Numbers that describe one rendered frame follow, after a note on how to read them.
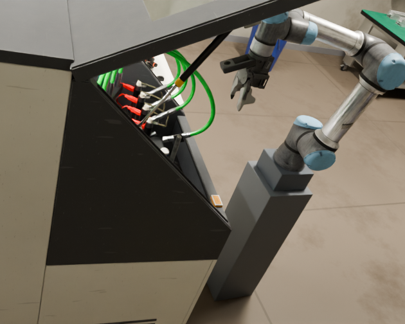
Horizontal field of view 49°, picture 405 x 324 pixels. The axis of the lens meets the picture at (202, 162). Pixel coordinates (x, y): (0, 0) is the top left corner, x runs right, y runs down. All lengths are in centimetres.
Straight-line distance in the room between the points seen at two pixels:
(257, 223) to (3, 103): 135
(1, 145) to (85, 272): 57
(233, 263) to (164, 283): 70
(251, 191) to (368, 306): 125
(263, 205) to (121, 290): 75
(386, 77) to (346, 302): 163
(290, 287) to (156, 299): 125
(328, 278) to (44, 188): 215
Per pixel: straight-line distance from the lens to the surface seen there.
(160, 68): 224
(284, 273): 287
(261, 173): 209
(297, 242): 311
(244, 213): 217
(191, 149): 179
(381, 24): 573
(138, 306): 176
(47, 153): 116
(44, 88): 105
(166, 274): 162
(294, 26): 151
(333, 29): 173
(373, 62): 175
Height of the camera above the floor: 198
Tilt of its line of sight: 36 degrees down
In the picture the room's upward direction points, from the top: 21 degrees clockwise
